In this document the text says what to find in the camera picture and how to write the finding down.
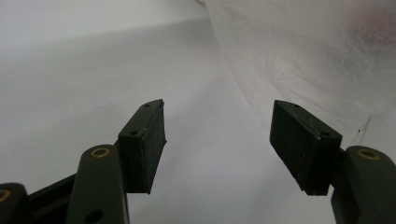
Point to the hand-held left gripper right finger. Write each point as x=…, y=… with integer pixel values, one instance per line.
x=299, y=146

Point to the translucent white plastic bag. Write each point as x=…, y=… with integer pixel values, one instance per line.
x=305, y=56

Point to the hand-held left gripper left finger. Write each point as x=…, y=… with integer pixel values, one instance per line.
x=141, y=149

